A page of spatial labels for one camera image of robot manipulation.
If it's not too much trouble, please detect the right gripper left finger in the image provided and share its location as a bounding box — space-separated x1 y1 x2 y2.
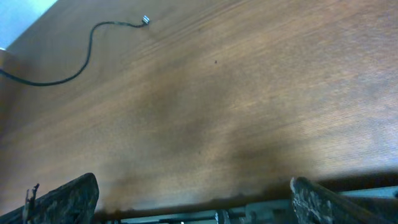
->
1 172 99 224

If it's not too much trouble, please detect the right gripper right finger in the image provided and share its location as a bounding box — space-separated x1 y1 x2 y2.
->
290 177 389 224

